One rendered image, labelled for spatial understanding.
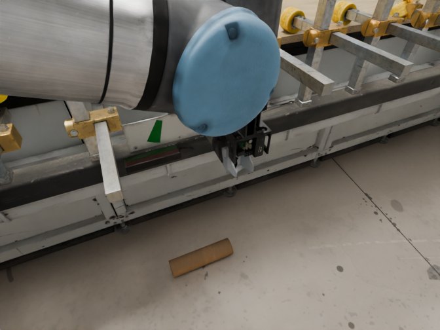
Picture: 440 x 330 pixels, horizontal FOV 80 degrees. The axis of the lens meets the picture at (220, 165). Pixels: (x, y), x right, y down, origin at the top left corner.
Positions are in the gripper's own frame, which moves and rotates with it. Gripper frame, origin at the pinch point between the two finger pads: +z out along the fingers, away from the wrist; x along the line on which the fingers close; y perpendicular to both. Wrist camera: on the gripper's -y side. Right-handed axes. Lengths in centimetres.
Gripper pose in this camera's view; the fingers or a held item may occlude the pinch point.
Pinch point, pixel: (232, 167)
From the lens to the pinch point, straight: 57.9
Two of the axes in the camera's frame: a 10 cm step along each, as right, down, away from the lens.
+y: 4.0, 6.3, -6.6
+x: 9.2, -2.8, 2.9
